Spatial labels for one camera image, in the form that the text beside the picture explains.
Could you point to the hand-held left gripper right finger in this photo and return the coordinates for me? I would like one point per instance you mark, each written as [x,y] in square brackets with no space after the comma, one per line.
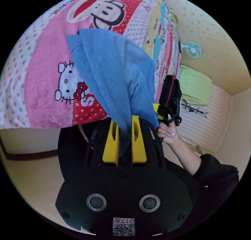
[138,147]

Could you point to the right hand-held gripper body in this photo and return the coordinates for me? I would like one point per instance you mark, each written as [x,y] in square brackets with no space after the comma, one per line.
[170,91]

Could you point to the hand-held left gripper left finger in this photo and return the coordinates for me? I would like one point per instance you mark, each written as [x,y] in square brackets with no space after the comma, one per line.
[110,145]

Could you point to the blue jeans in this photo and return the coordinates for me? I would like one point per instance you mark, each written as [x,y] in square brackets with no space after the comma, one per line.
[113,71]

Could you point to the person's right forearm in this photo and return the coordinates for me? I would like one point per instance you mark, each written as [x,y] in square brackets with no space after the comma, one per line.
[186,155]

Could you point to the person's right hand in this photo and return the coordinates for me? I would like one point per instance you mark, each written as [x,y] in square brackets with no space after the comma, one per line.
[169,134]

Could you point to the green pillow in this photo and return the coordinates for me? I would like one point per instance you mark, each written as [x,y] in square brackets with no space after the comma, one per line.
[195,85]

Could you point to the white and teal fan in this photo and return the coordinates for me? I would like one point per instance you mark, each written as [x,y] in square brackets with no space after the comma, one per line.
[193,49]

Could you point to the bed with cartoon printed sheet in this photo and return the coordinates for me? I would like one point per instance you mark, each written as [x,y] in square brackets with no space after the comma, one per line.
[43,53]

